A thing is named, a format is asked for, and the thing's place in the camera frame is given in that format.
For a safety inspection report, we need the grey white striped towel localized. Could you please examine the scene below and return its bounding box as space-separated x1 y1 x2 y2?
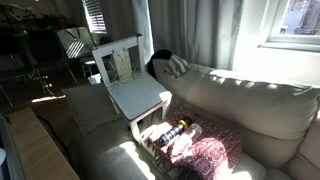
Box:
163 54 193 78

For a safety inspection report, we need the metal folding chair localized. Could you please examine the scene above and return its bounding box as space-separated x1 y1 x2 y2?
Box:
55 26 98 84

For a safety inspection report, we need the dark black chair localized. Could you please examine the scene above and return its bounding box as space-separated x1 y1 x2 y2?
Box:
13 28 79 96

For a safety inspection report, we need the black rounded object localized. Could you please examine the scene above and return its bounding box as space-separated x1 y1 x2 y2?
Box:
146 49 173 80

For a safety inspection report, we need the black yellow flashlight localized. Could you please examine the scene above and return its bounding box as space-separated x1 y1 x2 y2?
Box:
157 116 193 147

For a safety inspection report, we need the clear plastic bottle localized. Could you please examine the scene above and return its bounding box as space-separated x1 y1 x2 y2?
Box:
173 122 203 158

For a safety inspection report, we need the loose beige cushion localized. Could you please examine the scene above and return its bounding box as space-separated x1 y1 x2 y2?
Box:
61 83 123 137

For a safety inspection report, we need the grey curtain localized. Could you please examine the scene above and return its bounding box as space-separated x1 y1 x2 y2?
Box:
99 0 244 71

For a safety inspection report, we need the small round stool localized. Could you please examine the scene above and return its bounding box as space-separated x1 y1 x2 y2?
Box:
79 56 98 79

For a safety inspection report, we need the red white patterned pillow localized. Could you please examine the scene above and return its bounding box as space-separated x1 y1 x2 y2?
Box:
148 106 244 180

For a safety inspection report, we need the beige fabric sofa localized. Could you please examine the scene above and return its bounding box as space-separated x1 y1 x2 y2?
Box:
68 58 320 180

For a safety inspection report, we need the light wooden table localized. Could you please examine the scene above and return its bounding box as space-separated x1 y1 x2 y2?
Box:
6 106 81 180

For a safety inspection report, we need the white framed window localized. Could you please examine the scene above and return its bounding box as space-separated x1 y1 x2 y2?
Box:
259 0 320 53

